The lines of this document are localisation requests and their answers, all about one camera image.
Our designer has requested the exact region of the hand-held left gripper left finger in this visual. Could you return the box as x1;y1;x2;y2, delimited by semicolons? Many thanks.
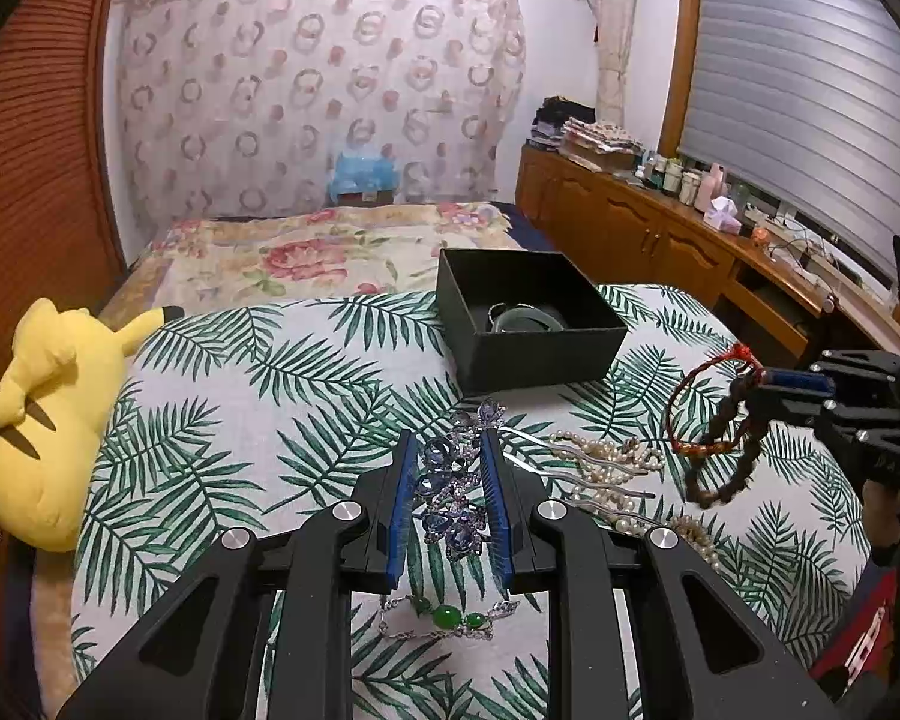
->
56;431;419;720

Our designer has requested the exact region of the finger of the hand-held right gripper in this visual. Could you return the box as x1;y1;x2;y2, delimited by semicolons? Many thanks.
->
763;349;900;400
754;386;882;481

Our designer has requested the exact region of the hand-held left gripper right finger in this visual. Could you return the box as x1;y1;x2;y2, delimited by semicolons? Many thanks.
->
481;431;845;720

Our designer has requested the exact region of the blue gem hair ornament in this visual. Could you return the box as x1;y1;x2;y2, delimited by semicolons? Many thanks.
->
416;399;507;562

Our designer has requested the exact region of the red string bracelet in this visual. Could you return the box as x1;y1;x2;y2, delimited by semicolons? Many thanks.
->
661;343;758;460

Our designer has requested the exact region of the dark bead bracelet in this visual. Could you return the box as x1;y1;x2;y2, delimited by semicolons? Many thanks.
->
682;377;767;509

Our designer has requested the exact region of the pearl hairpin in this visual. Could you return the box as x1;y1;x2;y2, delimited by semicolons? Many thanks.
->
544;431;665;497

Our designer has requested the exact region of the green gem silver bracelet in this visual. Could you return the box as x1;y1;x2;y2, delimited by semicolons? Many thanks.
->
379;592;518;642

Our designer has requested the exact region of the black jewelry box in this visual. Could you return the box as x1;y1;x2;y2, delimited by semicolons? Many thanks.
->
435;247;629;395

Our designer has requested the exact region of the pearl necklace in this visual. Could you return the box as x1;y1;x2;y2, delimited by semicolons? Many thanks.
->
551;495;722;572

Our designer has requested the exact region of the person's right hand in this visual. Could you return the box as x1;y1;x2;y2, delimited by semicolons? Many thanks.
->
865;484;900;567

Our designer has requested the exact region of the palm leaf printed blanket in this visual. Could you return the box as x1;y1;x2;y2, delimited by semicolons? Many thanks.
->
71;283;871;720

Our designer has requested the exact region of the pink tissue box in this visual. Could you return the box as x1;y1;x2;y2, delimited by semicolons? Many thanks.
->
703;196;743;235

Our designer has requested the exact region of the jade bangle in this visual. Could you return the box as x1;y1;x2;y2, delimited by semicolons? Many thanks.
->
491;302;571;335

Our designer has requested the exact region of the row of cosmetic bottles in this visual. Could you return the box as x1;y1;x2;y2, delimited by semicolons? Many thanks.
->
637;150;728;212

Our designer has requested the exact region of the red printed clothing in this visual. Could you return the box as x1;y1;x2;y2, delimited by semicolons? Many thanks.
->
808;568;897;700

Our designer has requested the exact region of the wooden cabinet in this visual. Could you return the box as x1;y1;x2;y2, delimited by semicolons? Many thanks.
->
514;142;900;368

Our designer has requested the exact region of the floral blanket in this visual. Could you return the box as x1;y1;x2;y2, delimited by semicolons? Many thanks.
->
101;202;526;316

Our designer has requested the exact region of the dark blue bed sheet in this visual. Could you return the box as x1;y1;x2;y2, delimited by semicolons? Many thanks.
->
495;201;563;252

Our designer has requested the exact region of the grey window blind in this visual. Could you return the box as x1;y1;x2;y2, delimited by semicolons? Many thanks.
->
679;0;900;282

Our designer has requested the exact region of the stack of patterned cloths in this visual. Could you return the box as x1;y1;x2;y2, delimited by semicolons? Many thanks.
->
559;116;646;170

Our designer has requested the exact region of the blue plastic bag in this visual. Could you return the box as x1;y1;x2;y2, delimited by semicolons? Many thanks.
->
330;150;398;203

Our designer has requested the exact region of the stack of dark clothes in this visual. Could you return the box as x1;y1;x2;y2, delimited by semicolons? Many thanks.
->
529;96;597;151

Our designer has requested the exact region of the yellow plush toy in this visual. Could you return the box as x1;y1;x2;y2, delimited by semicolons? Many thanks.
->
0;298;185;552

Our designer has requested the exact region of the lace window curtain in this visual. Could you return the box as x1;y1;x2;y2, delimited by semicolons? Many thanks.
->
589;0;642;125

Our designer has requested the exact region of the wooden louvered wardrobe door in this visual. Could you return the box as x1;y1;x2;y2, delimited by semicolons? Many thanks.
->
0;0;128;391

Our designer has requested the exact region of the tangle of charger cables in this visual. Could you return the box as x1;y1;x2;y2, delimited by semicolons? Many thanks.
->
769;217;893;293

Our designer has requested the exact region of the ring patterned sheer curtain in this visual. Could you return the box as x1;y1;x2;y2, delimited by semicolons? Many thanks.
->
112;0;526;222

